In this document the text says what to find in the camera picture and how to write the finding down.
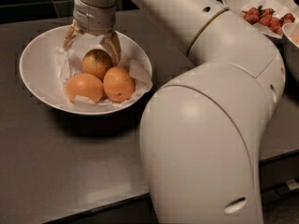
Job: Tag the orange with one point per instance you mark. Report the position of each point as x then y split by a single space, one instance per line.
96 62
85 85
118 84

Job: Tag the strawberries pile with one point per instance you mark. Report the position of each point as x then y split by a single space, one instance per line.
267 18

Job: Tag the dark drawer front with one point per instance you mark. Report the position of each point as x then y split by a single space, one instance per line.
279 188

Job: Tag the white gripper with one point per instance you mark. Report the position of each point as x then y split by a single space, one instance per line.
93 18

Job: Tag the white paper under strawberries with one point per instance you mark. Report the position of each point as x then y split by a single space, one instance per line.
280 6

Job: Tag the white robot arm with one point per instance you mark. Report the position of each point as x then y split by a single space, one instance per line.
200 133

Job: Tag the white paper liner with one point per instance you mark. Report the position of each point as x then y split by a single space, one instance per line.
132 57

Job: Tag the white bowl right edge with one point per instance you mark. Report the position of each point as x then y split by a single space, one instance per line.
290 41

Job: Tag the large white bowl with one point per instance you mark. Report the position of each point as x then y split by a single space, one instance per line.
38 67

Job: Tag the white bowl with strawberries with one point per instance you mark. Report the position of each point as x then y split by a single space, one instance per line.
236 0

